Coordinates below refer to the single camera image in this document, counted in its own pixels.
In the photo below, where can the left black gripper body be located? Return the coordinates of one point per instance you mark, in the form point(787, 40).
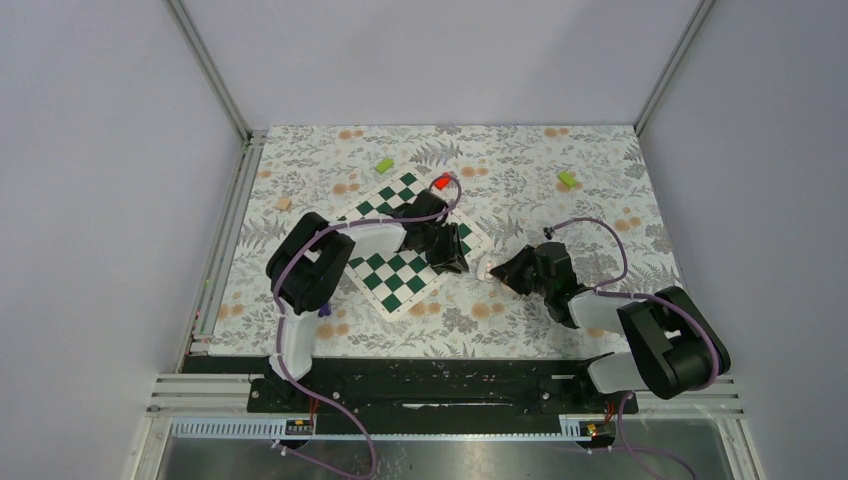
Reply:
point(439, 244)

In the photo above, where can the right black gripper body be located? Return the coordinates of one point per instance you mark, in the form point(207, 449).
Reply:
point(544, 287)

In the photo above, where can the white earbud case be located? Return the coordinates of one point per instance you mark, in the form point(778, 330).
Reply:
point(483, 269)

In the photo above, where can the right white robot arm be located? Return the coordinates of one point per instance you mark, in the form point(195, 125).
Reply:
point(671, 347)

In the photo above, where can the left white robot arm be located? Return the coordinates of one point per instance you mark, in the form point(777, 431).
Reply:
point(306, 268)

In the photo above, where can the green white chessboard mat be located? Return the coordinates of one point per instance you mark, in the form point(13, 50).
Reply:
point(393, 283)

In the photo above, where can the red block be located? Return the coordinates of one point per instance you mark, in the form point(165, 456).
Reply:
point(442, 181)

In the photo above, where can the green block left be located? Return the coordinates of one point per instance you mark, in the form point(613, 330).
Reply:
point(384, 165)

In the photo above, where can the floral patterned table mat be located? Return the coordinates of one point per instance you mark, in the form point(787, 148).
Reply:
point(507, 183)

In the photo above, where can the green block right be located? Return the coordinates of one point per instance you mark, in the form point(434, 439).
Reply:
point(567, 179)

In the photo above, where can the green white purple block stack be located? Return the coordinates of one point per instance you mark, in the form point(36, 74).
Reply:
point(324, 310)

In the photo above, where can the small wooden cube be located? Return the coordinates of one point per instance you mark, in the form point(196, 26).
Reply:
point(284, 204)

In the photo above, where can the white slotted cable duct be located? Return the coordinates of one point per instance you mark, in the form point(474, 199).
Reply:
point(286, 429)

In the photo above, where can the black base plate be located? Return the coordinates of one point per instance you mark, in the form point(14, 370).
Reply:
point(435, 395)

